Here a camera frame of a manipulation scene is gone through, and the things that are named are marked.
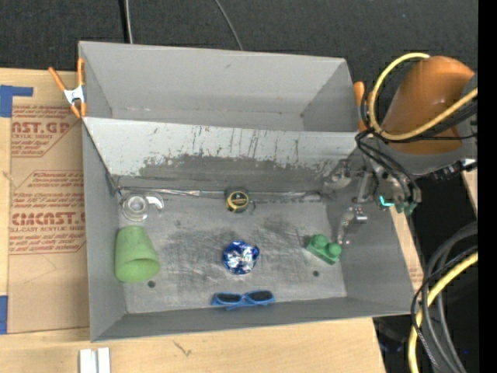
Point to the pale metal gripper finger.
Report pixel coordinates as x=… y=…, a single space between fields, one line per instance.
x=337 y=181
x=356 y=215

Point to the yellow and black tape measure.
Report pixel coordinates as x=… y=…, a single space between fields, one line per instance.
x=237 y=200

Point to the blue and white crumpled packet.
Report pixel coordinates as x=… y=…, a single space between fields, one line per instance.
x=240 y=257

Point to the blue sunglasses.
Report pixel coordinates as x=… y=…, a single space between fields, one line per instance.
x=244 y=298

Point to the grey metal bin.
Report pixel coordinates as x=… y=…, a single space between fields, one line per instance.
x=240 y=239

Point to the brown cardboard board, red print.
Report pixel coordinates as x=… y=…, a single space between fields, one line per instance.
x=42 y=255

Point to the light green plastic cup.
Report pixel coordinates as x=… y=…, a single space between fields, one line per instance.
x=135 y=256

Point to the clear glass mug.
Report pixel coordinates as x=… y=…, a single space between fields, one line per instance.
x=136 y=207

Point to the green toy building brick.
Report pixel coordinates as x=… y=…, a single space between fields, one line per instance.
x=324 y=249

